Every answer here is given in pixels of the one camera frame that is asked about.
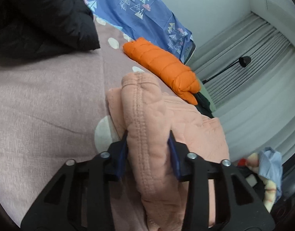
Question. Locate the black puffer jacket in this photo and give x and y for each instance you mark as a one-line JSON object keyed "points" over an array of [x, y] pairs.
{"points": [[36, 29]]}

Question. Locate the grey curtain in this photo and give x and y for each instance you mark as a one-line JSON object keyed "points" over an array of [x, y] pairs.
{"points": [[255, 104]]}

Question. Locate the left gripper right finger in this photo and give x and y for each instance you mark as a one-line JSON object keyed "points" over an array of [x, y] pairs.
{"points": [[219, 197]]}

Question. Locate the pink quilted jacket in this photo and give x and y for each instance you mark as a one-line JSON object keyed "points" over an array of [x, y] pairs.
{"points": [[148, 116]]}

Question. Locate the pink polka dot bedspread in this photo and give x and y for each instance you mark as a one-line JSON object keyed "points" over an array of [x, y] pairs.
{"points": [[53, 110]]}

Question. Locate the blue tree print sheet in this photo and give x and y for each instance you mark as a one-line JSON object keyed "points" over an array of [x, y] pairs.
{"points": [[149, 19]]}

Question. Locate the black floor lamp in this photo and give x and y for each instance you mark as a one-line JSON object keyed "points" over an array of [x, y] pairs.
{"points": [[243, 62]]}

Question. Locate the blue cloth doll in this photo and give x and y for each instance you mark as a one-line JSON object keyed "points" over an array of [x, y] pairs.
{"points": [[267, 164]]}

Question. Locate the orange puffer jacket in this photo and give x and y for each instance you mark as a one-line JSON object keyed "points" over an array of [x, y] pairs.
{"points": [[179, 77]]}

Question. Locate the dark green garment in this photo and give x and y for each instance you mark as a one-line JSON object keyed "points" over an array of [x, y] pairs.
{"points": [[203, 105]]}

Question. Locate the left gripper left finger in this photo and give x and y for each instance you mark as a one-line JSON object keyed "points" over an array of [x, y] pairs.
{"points": [[77, 197]]}

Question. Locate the green pillow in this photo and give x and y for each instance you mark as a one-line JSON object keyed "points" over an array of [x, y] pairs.
{"points": [[205, 93]]}

